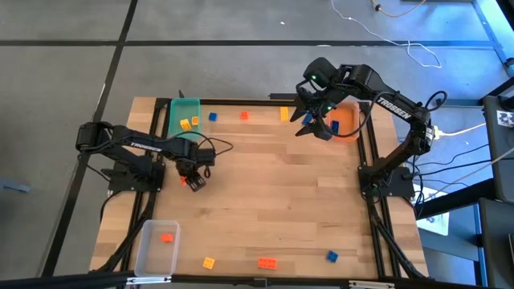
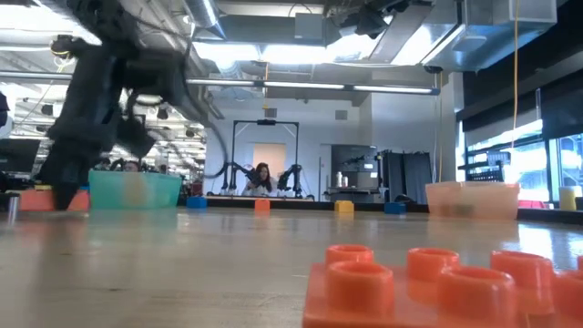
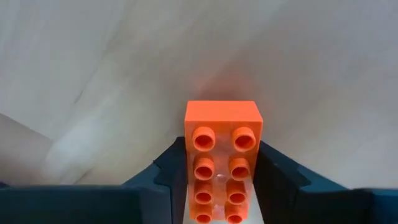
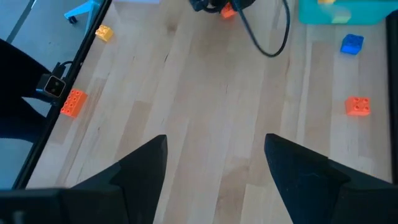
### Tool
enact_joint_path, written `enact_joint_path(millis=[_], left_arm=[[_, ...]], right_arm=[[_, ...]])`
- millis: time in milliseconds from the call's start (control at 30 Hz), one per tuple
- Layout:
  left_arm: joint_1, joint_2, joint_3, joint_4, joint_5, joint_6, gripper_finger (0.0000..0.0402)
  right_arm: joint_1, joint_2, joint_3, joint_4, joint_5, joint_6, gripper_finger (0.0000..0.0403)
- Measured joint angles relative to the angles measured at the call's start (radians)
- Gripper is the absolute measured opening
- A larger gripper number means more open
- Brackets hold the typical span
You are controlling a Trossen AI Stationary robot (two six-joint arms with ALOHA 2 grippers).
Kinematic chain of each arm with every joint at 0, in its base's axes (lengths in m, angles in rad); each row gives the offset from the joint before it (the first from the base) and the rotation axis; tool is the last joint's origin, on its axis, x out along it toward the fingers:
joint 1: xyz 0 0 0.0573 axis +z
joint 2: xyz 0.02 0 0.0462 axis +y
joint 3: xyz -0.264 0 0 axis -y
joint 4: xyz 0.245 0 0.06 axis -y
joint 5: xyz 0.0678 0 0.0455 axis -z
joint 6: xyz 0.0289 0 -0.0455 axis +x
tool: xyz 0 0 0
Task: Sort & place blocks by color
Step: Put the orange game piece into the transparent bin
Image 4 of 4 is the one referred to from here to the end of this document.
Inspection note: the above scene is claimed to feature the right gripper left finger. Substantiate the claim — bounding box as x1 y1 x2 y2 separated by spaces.
71 134 169 224

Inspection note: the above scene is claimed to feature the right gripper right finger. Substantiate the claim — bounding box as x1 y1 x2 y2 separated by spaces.
263 133 398 224

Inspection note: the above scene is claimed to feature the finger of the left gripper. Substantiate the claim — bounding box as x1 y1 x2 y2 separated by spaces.
231 0 257 11
189 0 224 14

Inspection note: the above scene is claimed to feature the long orange block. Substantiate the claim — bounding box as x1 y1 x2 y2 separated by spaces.
220 2 238 19
60 88 88 119

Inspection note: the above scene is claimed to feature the small orange block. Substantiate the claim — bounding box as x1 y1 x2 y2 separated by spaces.
344 96 371 118

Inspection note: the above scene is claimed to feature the small yellow block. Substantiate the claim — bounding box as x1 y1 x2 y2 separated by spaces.
95 24 114 43

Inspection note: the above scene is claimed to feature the teal translucent plastic bin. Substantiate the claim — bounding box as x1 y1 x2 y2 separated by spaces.
298 0 394 26

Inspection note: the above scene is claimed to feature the small blue block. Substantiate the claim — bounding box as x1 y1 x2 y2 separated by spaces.
340 33 364 56

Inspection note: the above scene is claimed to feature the blue clamp tool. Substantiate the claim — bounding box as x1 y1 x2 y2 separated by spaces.
64 0 103 25

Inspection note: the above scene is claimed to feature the person's leg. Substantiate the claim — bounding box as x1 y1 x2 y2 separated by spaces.
0 39 52 139

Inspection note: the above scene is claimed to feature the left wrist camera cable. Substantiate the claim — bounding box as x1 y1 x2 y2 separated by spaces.
236 0 292 58

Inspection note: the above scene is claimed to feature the small table-level camera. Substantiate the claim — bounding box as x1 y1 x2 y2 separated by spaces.
35 73 67 100

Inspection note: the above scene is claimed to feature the black camera cable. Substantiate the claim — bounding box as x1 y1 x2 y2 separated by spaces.
54 60 81 75

